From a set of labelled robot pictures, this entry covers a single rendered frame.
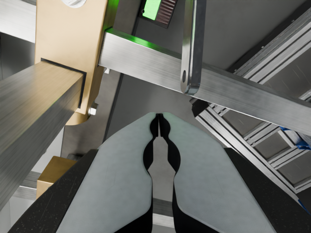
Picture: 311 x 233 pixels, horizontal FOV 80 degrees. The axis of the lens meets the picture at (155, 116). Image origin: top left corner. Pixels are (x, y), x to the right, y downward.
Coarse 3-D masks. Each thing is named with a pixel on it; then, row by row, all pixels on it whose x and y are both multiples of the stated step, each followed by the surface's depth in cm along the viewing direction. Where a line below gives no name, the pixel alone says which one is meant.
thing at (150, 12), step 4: (148, 0) 26; (152, 0) 26; (156, 0) 26; (160, 0) 26; (148, 4) 26; (152, 4) 26; (156, 4) 26; (144, 8) 26; (148, 8) 26; (152, 8) 26; (156, 8) 26; (144, 12) 26; (148, 12) 26; (152, 12) 26; (156, 12) 26; (148, 16) 27; (152, 16) 27
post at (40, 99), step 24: (24, 72) 13; (48, 72) 14; (72, 72) 16; (0, 96) 10; (24, 96) 11; (48, 96) 12; (72, 96) 15; (0, 120) 9; (24, 120) 9; (48, 120) 11; (0, 144) 8; (24, 144) 9; (48, 144) 12; (0, 168) 8; (24, 168) 10; (0, 192) 8
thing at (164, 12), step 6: (162, 0) 26; (168, 0) 26; (174, 0) 26; (162, 6) 26; (168, 6) 26; (162, 12) 26; (168, 12) 26; (156, 18) 27; (162, 18) 27; (168, 18) 27
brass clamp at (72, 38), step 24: (48, 0) 14; (96, 0) 14; (48, 24) 14; (72, 24) 14; (96, 24) 14; (48, 48) 15; (72, 48) 15; (96, 48) 15; (96, 72) 17; (96, 96) 22; (72, 120) 19
